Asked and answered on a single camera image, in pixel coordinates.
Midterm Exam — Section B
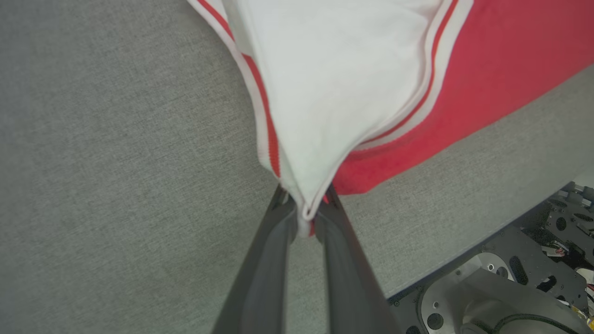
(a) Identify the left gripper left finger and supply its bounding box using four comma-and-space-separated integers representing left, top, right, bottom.
211, 185, 298, 334

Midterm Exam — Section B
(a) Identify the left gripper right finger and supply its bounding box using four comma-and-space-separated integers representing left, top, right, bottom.
315, 184, 403, 334

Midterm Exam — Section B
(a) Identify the red and white shirt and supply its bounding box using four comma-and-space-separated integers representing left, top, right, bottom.
188, 0, 594, 237

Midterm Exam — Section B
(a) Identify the grey fabric sofa cushion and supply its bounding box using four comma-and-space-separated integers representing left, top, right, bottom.
0, 0, 594, 334

